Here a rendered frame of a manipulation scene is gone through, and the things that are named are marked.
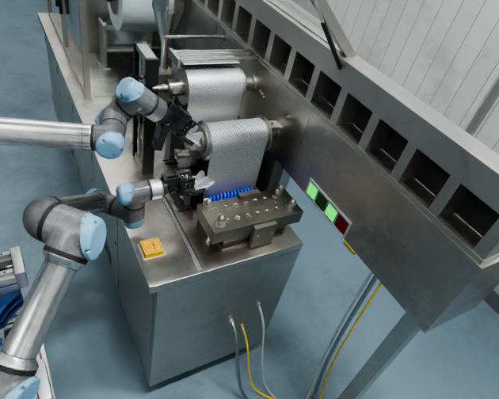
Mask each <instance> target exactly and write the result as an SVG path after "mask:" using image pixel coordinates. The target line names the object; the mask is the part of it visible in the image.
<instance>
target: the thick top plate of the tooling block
mask: <svg viewBox="0 0 499 399"><path fill-rule="evenodd" d="M275 191H276V188H274V189H270V190H266V191H262V192H260V193H261V194H260V195H259V196H255V197H251V198H247V199H240V200H239V198H238V197H237V196H235V197H231V198H227V199H220V200H216V201H212V210H211V211H205V210H204V209H203V206H204V204H203V203H201V204H197V209H196V217H197V218H198V220H199V221H200V224H201V226H202V227H203V228H204V231H205V232H206V234H207V236H208V237H209V239H210V241H211V243H212V244H216V243H219V242H222V241H228V240H231V239H235V238H239V237H243V236H246V235H250V234H251V233H252V229H253V226H255V225H258V224H262V223H265V222H271V221H275V220H276V222H277V223H278V224H277V227H281V226H286V225H289V224H292V223H296V222H299V221H300V219H301V217H302V214H303V210H302V209H301V208H300V207H299V205H298V204H296V207H295V210H294V211H289V210H288V209H287V205H288V203H289V202H290V200H292V197H291V196H290V195H289V193H288V192H287V191H286V190H285V188H284V194H283V195H282V196H278V195H277V194H276V193H275ZM220 215H224V216H225V220H226V221H225V224H226V225H225V226H224V227H223V228H218V227H217V226H216V224H215V223H216V222H217V218H218V217H219V216H220ZM277 227H276V228H277Z"/></svg>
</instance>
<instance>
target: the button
mask: <svg viewBox="0 0 499 399"><path fill-rule="evenodd" d="M139 245H140V248H141V250H142V252H143V255H144V257H145V259H147V258H150V257H156V256H159V255H162V254H163V253H164V249H163V247H162V245H161V243H160V241H159V240H158V238H157V237H156V238H152V239H148V240H145V241H141V242H140V243H139Z"/></svg>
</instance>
